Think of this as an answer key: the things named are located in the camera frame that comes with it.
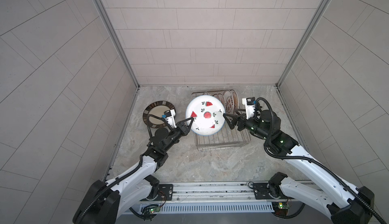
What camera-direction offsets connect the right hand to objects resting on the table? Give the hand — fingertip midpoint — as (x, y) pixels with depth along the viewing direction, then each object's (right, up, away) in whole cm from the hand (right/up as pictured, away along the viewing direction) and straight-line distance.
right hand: (228, 114), depth 69 cm
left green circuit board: (-33, -41, -4) cm, 53 cm away
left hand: (-15, -3, +4) cm, 15 cm away
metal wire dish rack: (+3, -16, +20) cm, 26 cm away
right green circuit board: (+25, -42, +1) cm, 49 cm away
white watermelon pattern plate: (-9, 0, +5) cm, 11 cm away
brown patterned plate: (+5, +5, +25) cm, 26 cm away
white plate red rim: (+1, +8, +30) cm, 31 cm away
